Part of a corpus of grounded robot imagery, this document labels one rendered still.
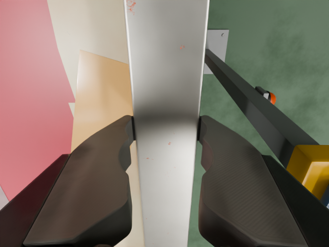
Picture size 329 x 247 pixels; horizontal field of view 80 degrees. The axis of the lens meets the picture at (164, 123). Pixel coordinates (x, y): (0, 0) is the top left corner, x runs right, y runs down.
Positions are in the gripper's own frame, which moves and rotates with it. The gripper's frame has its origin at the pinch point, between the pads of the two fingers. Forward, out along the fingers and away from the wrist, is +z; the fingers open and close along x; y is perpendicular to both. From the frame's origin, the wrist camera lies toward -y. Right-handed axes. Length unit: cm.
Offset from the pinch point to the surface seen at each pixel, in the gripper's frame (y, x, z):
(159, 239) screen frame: 11.1, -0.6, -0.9
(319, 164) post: 5.9, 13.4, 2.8
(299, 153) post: 5.9, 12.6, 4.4
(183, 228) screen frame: 9.5, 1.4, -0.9
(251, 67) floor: 20, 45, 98
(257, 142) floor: 68, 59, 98
